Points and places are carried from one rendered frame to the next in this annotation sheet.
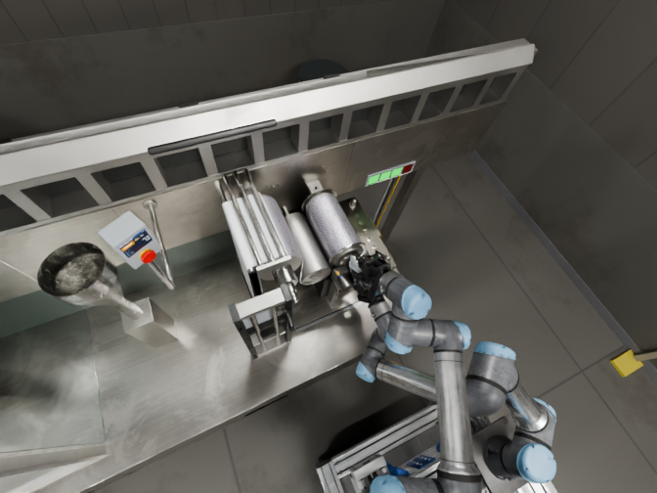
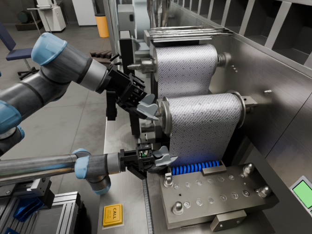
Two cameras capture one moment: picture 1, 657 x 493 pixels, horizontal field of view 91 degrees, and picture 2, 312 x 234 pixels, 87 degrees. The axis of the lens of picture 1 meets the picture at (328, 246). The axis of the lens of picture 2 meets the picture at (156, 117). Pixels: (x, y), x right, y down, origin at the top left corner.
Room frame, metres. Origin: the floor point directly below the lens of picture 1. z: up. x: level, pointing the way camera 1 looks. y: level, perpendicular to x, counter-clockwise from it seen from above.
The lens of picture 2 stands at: (0.71, -0.49, 1.63)
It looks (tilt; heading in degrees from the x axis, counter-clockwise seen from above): 40 degrees down; 116
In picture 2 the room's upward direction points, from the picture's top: straight up
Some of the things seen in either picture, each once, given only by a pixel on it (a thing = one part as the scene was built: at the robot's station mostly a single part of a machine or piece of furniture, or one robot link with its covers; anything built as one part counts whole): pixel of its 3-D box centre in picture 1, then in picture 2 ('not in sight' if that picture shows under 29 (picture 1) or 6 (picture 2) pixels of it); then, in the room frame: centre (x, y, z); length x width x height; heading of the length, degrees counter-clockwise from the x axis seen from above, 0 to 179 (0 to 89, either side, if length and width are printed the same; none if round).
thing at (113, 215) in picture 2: not in sight; (113, 215); (0.45, -0.34, 0.91); 0.07 x 0.07 x 0.02; 36
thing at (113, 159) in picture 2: (378, 309); (115, 162); (0.42, -0.24, 1.11); 0.08 x 0.05 x 0.08; 126
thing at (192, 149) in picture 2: not in sight; (198, 150); (0.68, -0.05, 1.11); 0.23 x 0.01 x 0.18; 36
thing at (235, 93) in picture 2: (319, 201); (231, 109); (0.75, 0.07, 1.25); 0.15 x 0.01 x 0.15; 126
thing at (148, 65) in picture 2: (284, 277); (148, 65); (0.38, 0.11, 1.34); 0.06 x 0.06 x 0.06; 36
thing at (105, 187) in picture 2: (381, 338); (97, 177); (0.35, -0.28, 1.01); 0.11 x 0.08 x 0.11; 162
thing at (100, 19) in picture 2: not in sight; (102, 25); (-3.72, 4.39, 0.33); 0.40 x 0.40 x 0.66
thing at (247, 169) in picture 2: not in sight; (250, 167); (0.88, 0.01, 1.05); 0.04 x 0.04 x 0.04
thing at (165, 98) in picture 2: (347, 254); (166, 117); (0.55, -0.07, 1.25); 0.15 x 0.01 x 0.15; 126
